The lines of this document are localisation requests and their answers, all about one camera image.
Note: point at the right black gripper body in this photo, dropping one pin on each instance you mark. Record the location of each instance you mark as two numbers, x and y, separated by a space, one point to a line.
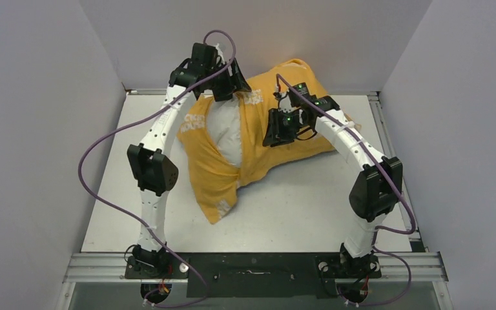
289 124

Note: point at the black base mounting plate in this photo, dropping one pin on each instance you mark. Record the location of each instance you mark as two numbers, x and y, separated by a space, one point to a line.
260 275

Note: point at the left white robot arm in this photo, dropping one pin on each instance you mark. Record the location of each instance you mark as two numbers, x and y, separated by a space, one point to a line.
155 173

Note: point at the white pillow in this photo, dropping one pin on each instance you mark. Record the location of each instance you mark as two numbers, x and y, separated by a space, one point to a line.
223 127

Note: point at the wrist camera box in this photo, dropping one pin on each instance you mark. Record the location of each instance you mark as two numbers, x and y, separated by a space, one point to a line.
221 59
282 99

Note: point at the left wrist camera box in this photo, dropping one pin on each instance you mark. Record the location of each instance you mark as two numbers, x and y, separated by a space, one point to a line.
221 59

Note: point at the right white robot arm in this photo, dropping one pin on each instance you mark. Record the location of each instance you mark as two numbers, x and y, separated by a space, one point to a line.
374 192

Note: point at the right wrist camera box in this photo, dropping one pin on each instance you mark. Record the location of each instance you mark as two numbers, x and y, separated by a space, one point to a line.
282 99

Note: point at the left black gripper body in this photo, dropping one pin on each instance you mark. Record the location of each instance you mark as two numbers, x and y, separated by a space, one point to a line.
222 84

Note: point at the yellow and blue pillowcase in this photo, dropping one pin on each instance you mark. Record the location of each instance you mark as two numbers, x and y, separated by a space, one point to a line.
214 181

